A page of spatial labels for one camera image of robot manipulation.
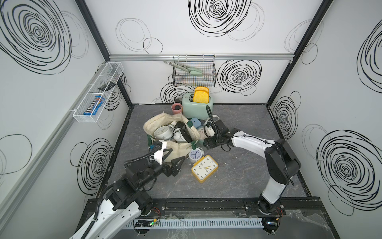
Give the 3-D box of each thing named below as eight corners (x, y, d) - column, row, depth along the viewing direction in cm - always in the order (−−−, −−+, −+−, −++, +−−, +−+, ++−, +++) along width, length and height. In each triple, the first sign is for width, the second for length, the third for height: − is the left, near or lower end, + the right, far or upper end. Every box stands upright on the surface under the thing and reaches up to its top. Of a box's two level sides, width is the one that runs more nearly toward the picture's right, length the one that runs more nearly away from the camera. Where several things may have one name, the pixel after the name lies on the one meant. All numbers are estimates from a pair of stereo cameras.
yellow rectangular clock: (201, 185, 83) (201, 183, 80) (188, 170, 88) (188, 168, 85) (219, 168, 89) (220, 165, 86) (206, 155, 94) (207, 152, 92)
